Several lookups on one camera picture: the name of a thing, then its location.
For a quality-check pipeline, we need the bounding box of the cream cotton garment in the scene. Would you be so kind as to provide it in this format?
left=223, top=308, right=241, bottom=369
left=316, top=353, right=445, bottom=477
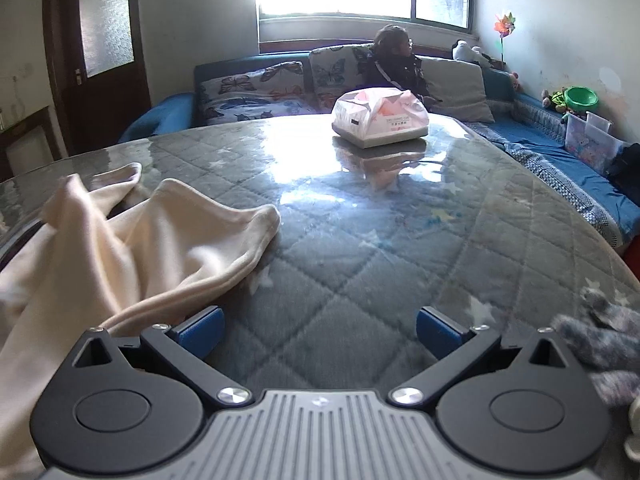
left=0, top=162, right=282, bottom=480

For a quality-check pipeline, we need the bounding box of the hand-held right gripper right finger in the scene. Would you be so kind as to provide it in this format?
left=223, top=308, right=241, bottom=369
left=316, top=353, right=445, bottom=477
left=387, top=306, right=584, bottom=407

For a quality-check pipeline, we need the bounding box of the long butterfly print cushion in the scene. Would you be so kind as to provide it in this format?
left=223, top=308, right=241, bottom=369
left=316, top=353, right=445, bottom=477
left=197, top=62, right=313, bottom=126

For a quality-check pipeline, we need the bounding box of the black backpack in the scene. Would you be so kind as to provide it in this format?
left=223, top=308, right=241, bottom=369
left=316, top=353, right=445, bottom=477
left=607, top=143, right=640, bottom=191

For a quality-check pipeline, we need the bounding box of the pink tissue pack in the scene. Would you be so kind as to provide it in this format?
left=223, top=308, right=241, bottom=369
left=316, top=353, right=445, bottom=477
left=331, top=87, right=430, bottom=149

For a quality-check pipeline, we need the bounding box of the green plastic bowl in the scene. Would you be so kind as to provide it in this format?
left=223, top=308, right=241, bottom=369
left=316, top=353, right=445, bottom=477
left=564, top=86, right=600, bottom=110

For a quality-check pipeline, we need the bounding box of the clear plastic storage box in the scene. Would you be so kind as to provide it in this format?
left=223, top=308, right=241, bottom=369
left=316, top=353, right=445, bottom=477
left=565, top=111, right=626, bottom=173

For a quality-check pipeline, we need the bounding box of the white plush toy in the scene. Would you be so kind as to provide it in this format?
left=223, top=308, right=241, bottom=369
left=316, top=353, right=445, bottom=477
left=451, top=40, right=493, bottom=66

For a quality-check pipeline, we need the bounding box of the green plush toy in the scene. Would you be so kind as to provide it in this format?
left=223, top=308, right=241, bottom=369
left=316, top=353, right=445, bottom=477
left=542, top=89, right=568, bottom=113

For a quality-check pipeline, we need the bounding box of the brown wooden door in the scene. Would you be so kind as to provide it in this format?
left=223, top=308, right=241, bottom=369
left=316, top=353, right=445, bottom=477
left=42, top=0, right=153, bottom=156

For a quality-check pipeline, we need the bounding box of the square butterfly print cushion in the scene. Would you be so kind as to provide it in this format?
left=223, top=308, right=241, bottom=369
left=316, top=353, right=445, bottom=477
left=309, top=45, right=376, bottom=113

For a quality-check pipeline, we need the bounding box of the grey fuzzy cloth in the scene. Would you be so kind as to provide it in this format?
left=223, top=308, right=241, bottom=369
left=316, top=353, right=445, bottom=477
left=552, top=287, right=640, bottom=406

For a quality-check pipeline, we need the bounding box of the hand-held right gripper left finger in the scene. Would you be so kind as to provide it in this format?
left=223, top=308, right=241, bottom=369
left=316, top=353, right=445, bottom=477
left=71, top=306, right=253, bottom=407

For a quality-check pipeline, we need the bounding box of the blue sofa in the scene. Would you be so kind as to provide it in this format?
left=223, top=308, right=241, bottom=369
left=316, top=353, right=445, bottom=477
left=117, top=52, right=640, bottom=256

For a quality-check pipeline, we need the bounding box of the colourful pinwheel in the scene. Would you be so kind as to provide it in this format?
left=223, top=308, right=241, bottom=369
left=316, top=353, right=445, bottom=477
left=492, top=11, right=516, bottom=63

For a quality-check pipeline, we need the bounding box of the grey cushion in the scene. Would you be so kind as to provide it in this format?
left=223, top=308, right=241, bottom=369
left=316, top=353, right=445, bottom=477
left=422, top=56, right=496, bottom=123

